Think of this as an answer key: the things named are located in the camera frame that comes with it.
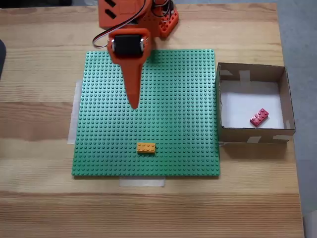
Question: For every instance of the red lego brick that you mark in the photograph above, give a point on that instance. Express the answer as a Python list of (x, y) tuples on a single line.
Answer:
[(259, 118)]

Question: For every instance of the green lego baseplate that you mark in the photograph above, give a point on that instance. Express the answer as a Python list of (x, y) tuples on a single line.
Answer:
[(111, 124)]

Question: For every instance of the yellow lego brick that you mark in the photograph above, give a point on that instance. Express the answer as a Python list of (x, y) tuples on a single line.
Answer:
[(146, 147)]

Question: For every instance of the cardboard box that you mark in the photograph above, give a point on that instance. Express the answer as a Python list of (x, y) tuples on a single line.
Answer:
[(232, 136)]

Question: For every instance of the long masking tape strip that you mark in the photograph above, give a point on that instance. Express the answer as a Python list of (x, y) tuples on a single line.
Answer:
[(73, 119)]

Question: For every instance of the short masking tape strip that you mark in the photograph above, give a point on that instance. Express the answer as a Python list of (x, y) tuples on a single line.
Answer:
[(141, 182)]

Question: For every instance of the black rounded object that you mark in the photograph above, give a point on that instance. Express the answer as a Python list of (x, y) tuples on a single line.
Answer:
[(2, 57)]

